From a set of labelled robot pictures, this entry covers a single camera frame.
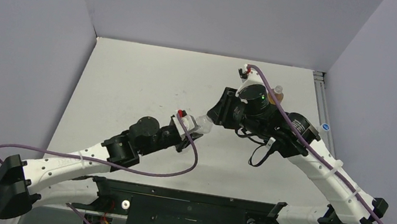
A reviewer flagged tea bottle red label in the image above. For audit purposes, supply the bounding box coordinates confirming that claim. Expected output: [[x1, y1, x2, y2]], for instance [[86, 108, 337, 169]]
[[268, 85, 284, 105]]

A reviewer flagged blue white bottle cap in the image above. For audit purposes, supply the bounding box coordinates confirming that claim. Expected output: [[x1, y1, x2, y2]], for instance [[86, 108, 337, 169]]
[[321, 123, 330, 132]]

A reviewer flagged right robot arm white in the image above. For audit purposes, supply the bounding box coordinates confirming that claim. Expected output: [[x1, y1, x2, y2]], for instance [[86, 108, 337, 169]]
[[207, 84, 389, 224]]

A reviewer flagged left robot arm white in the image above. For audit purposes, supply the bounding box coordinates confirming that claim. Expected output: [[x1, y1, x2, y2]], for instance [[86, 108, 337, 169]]
[[0, 113, 207, 220]]

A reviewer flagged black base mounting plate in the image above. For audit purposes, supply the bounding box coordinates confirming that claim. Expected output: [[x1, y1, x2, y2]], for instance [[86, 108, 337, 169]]
[[72, 176, 281, 224]]

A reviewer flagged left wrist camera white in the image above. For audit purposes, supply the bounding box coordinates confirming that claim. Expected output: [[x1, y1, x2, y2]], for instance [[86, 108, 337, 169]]
[[171, 109, 198, 138]]

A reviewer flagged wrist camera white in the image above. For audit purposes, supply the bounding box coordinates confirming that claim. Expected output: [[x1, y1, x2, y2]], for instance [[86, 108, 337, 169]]
[[171, 109, 198, 138], [235, 64, 264, 97]]

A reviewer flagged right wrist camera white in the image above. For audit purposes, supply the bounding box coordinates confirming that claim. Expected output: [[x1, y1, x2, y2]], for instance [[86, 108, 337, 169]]
[[235, 64, 264, 97]]

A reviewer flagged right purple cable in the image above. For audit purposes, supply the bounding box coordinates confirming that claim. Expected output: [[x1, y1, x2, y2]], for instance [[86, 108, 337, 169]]
[[223, 63, 397, 224]]

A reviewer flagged black cable loop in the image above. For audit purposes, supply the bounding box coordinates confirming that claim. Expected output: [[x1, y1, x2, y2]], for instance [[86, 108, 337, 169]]
[[230, 126, 281, 170]]

